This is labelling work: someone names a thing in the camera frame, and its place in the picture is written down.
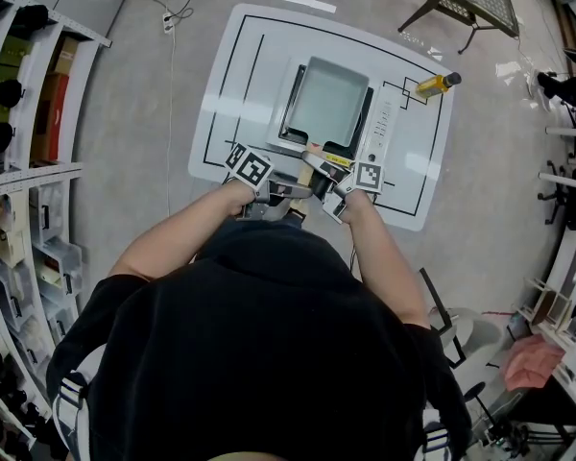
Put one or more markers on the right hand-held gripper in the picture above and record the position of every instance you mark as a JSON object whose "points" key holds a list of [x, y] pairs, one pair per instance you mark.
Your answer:
{"points": [[367, 178]]}

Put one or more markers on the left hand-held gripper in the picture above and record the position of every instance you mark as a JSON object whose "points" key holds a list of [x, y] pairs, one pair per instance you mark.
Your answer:
{"points": [[249, 167]]}

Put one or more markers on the white portable induction cooktop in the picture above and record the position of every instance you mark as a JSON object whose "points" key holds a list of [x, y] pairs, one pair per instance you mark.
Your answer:
{"points": [[384, 118]]}

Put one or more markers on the person's right forearm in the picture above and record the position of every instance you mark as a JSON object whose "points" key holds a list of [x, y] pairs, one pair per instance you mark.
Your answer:
{"points": [[384, 267]]}

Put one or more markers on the person's left forearm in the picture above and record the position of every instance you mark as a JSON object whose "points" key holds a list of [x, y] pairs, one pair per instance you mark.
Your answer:
{"points": [[173, 238]]}

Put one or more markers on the white table black lines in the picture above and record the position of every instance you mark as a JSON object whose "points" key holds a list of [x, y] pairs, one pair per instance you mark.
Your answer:
{"points": [[249, 89]]}

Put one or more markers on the yellow oil bottle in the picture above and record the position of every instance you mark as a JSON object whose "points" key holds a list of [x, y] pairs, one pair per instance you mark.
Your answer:
{"points": [[434, 84]]}

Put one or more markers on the person's black shirt torso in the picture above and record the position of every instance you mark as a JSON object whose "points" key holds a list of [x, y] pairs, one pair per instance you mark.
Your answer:
{"points": [[269, 353]]}

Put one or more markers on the white power strip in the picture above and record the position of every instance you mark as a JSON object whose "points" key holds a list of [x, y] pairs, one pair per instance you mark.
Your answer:
{"points": [[168, 23]]}

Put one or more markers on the stack of clear storage bins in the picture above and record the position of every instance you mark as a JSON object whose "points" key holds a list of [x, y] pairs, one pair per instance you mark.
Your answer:
{"points": [[53, 262]]}

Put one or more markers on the red cardboard box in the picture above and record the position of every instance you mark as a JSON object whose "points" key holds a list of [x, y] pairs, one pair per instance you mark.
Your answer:
{"points": [[50, 118]]}

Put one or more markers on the white shelving unit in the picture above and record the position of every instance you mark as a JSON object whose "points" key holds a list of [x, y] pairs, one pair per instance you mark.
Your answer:
{"points": [[33, 171]]}

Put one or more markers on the long white desk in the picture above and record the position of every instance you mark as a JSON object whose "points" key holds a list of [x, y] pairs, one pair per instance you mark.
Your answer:
{"points": [[568, 257]]}

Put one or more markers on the brown cardboard box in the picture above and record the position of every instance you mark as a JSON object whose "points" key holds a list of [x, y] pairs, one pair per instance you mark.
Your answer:
{"points": [[66, 55]]}

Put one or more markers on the black round-base stand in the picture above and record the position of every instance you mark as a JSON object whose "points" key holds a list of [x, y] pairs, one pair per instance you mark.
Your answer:
{"points": [[474, 392]]}

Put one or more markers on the pink cloth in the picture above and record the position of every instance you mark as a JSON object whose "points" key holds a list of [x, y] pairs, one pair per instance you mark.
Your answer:
{"points": [[533, 360]]}

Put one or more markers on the green box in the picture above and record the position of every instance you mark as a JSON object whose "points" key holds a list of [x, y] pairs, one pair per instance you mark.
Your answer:
{"points": [[12, 55]]}

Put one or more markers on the grey chair black frame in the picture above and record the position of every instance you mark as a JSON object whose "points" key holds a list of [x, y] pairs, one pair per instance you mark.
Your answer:
{"points": [[485, 334]]}

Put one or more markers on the wooden frame rack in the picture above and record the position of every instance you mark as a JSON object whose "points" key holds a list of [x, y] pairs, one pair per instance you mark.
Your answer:
{"points": [[547, 305]]}

